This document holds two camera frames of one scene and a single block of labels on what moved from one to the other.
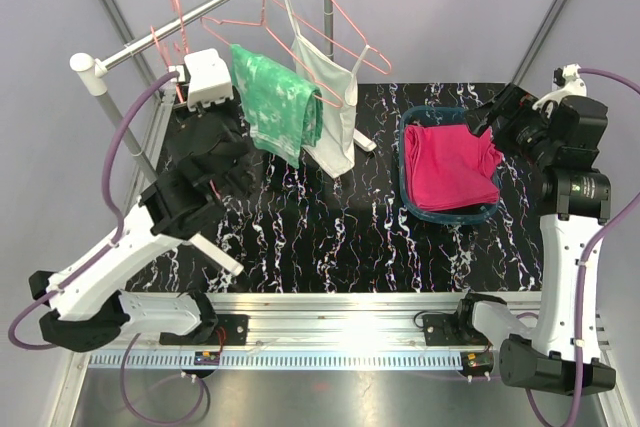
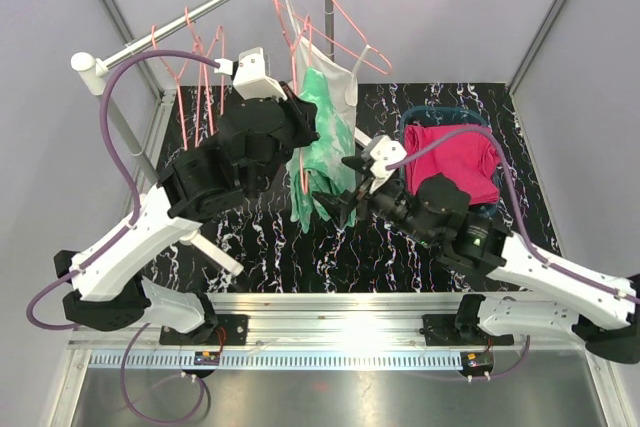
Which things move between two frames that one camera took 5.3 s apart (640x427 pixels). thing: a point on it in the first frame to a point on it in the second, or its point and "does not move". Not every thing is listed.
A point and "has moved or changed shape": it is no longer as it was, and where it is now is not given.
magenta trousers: [448, 166] does not move
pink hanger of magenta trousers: [184, 40] to [206, 48]
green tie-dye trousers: [283, 110] has moved or changed shape
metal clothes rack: [89, 74] does not move
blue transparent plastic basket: [431, 115] does not move
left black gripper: [230, 109] to [302, 113]
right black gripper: [515, 105] to [339, 206]
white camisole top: [336, 85] does not move
